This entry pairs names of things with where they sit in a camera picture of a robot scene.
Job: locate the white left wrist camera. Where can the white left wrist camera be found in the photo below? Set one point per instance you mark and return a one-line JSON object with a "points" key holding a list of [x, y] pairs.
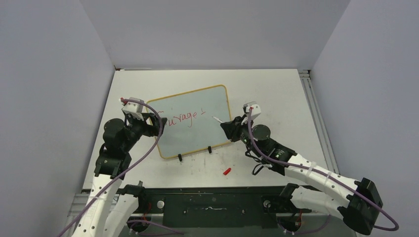
{"points": [[133, 107]]}

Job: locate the aluminium frame rail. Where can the aluminium frame rail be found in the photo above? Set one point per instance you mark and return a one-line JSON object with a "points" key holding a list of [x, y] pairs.
{"points": [[288, 109]]}

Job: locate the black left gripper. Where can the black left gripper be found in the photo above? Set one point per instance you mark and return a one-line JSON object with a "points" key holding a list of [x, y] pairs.
{"points": [[150, 130]]}

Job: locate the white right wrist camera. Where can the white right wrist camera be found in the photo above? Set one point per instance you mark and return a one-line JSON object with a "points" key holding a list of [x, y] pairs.
{"points": [[251, 111]]}

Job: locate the yellow framed whiteboard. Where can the yellow framed whiteboard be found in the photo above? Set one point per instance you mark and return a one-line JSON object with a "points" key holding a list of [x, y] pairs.
{"points": [[190, 127]]}

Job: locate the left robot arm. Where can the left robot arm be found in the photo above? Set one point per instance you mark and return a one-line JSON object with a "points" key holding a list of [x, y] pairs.
{"points": [[99, 218]]}

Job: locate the red marker cap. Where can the red marker cap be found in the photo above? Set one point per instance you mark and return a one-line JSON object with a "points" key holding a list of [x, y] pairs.
{"points": [[227, 171]]}

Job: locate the red capped whiteboard marker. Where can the red capped whiteboard marker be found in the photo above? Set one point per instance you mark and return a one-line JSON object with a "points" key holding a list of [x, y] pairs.
{"points": [[217, 119]]}

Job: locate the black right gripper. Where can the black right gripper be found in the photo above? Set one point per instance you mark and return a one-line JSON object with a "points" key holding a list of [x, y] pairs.
{"points": [[232, 129]]}

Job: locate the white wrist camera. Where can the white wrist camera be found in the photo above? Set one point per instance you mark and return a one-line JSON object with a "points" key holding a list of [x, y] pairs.
{"points": [[133, 107], [251, 111]]}

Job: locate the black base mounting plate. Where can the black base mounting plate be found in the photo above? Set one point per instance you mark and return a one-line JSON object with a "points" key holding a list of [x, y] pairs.
{"points": [[234, 207]]}

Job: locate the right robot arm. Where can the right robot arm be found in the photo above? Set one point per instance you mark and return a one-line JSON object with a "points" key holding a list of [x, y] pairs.
{"points": [[356, 202]]}

